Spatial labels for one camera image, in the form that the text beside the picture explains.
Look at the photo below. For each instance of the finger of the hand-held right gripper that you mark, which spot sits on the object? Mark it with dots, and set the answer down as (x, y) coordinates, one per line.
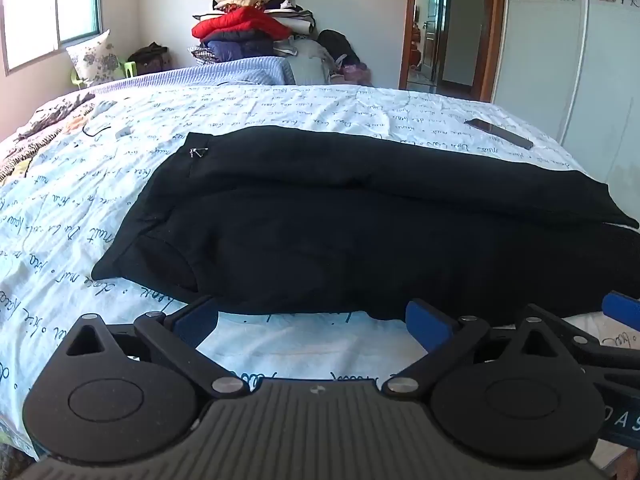
(620, 307)

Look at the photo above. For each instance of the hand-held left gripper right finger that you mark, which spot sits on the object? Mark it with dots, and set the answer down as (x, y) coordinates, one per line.
(427, 322)

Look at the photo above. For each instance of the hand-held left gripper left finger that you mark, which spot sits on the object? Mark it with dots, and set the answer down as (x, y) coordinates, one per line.
(195, 322)

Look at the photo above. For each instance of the black pants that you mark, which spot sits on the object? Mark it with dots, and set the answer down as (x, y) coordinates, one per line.
(325, 220)

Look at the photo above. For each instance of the black smartphone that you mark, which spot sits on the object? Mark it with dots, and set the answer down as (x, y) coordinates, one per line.
(500, 134)

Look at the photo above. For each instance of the white script-printed bed sheet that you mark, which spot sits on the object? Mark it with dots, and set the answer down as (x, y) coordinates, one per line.
(300, 105)

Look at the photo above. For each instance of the floral patterned blanket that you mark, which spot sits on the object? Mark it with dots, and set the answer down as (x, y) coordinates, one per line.
(40, 125)

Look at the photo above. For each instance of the blue ribbed blanket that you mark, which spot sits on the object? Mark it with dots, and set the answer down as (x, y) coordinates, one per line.
(225, 72)

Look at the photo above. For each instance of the pink cloth item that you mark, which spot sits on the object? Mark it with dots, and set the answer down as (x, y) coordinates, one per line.
(355, 74)

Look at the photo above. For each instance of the white wardrobe with flower print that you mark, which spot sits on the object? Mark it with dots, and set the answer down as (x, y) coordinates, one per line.
(540, 60)

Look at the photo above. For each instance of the green plastic stool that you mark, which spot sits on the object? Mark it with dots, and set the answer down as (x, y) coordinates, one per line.
(129, 67)

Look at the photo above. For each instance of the plaid cloth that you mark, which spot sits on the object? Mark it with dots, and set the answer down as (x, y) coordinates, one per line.
(202, 55)

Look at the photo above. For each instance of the dark brown bag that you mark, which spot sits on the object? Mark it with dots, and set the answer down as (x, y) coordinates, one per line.
(150, 57)

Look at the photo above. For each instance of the navy padded jacket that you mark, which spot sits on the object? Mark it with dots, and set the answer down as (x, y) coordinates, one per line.
(235, 47)

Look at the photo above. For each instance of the floral pillow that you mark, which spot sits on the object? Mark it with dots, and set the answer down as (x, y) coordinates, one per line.
(95, 57)

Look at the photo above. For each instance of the grey bag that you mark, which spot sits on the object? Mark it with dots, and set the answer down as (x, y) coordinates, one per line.
(307, 62)

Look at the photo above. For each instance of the black bag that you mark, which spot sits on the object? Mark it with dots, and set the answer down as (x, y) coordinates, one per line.
(335, 42)

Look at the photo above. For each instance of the red padded jacket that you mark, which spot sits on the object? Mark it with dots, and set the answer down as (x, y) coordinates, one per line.
(235, 22)

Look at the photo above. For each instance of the white folded clothes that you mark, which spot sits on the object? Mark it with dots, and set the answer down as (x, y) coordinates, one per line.
(260, 0)

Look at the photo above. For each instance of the window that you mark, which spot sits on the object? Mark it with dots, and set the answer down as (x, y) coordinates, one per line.
(30, 5)

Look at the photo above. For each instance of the wooden door frame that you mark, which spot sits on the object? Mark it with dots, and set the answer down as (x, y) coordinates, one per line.
(492, 20)

